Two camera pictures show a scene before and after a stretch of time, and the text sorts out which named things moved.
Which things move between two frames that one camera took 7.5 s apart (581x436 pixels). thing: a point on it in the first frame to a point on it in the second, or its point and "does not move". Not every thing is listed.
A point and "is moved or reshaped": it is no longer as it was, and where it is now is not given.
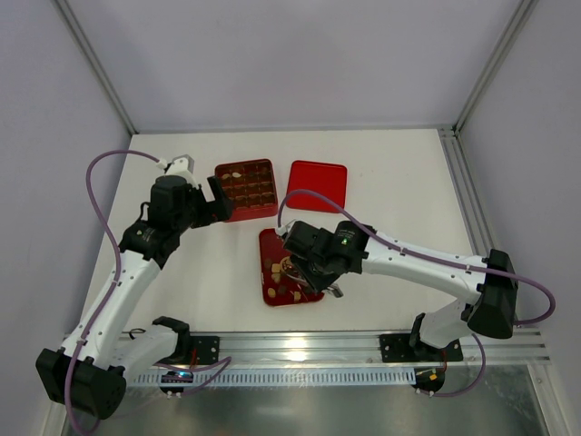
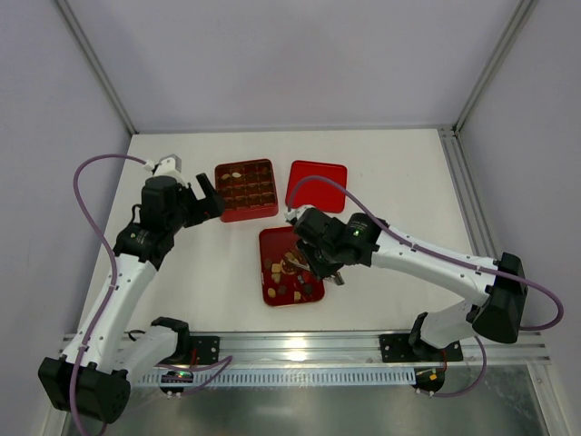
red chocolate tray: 278,289 does not move
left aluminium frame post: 97,64 does not move
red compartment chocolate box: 251,185 does not move
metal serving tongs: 332,288 is moved or reshaped
